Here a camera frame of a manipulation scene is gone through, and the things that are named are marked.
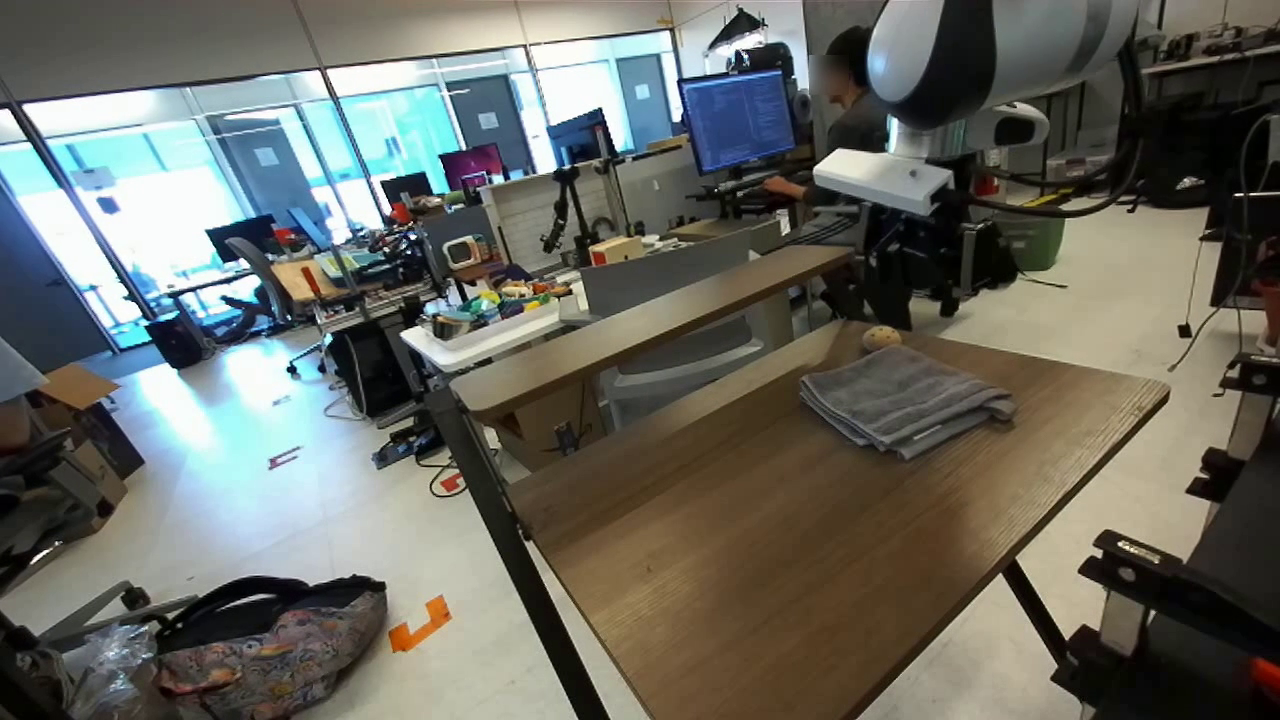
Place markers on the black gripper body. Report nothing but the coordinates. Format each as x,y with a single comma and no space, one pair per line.
952,255

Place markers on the grey towel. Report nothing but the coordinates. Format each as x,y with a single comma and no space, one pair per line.
900,403

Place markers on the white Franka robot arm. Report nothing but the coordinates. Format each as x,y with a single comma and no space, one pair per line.
961,54

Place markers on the green bin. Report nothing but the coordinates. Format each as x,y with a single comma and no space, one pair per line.
1035,240

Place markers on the large blue screen monitor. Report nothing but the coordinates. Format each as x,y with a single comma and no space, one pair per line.
740,120

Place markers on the brown wooden bench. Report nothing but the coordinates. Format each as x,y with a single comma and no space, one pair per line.
624,331

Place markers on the small wooden box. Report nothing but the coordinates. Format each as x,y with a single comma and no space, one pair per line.
619,250

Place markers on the small dark monitor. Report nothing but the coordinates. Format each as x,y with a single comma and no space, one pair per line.
585,136

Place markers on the black tripod stand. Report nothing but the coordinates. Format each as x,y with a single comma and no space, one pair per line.
564,206

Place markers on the white table with toys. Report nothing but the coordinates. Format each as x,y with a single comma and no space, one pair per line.
482,343

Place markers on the pink screen monitor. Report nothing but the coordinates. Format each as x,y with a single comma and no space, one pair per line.
475,169

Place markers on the black computer tower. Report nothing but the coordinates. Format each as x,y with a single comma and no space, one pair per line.
372,367

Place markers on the black office chair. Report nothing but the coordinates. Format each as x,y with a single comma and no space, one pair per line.
249,265

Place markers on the patterned backpack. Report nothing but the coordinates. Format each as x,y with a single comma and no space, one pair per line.
273,654

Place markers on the black trash bin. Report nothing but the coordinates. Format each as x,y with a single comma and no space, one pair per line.
177,343

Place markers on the open cardboard box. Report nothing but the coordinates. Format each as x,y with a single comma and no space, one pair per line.
87,404

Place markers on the clear plastic bag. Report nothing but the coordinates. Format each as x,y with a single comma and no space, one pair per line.
104,663

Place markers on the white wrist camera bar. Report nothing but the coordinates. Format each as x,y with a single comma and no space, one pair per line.
881,181

